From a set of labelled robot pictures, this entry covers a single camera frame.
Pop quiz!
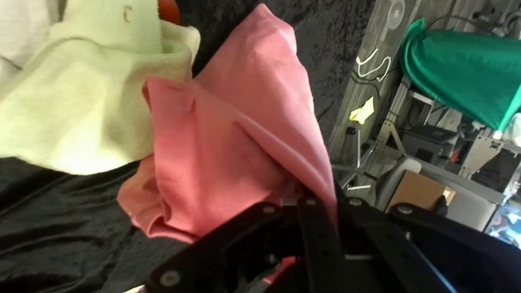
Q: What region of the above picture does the green cloth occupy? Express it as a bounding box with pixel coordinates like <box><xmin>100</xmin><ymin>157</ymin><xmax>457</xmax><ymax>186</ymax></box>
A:
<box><xmin>400</xmin><ymin>19</ymin><xmax>521</xmax><ymax>134</ymax></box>

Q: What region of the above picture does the plain cardboard box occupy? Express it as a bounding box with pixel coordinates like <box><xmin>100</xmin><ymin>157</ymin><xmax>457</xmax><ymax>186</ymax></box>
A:
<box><xmin>387</xmin><ymin>170</ymin><xmax>458</xmax><ymax>215</ymax></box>

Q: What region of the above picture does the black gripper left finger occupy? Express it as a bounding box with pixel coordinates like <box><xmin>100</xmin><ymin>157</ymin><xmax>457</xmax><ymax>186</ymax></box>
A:
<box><xmin>146</xmin><ymin>196</ymin><xmax>349</xmax><ymax>293</ymax></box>

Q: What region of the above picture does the white floor cable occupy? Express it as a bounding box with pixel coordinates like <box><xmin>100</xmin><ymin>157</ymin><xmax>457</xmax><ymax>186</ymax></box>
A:
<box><xmin>356</xmin><ymin>48</ymin><xmax>395</xmax><ymax>80</ymax></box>

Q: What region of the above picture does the red plush radish toy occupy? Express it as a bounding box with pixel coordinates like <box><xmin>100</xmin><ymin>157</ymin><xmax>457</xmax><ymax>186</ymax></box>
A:
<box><xmin>157</xmin><ymin>0</ymin><xmax>183</xmax><ymax>27</ymax></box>

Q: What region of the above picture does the black velvet tablecloth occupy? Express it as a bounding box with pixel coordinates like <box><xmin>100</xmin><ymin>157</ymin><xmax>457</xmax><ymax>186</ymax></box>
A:
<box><xmin>0</xmin><ymin>0</ymin><xmax>378</xmax><ymax>293</ymax></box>

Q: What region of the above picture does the pink cloth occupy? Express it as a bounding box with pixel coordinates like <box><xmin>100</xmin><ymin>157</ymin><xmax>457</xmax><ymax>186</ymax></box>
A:
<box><xmin>116</xmin><ymin>2</ymin><xmax>339</xmax><ymax>246</ymax></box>

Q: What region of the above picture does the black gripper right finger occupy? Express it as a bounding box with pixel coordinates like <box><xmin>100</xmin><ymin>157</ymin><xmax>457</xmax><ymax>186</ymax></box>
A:
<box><xmin>333</xmin><ymin>196</ymin><xmax>521</xmax><ymax>293</ymax></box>

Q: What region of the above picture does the yellow paper scrap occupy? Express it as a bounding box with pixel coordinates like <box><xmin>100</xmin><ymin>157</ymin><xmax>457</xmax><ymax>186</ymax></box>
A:
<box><xmin>349</xmin><ymin>97</ymin><xmax>378</xmax><ymax>126</ymax></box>

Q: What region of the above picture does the pale yellow-green towel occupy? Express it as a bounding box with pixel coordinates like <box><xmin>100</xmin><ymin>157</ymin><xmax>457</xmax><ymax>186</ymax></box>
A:
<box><xmin>0</xmin><ymin>0</ymin><xmax>203</xmax><ymax>176</ymax></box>

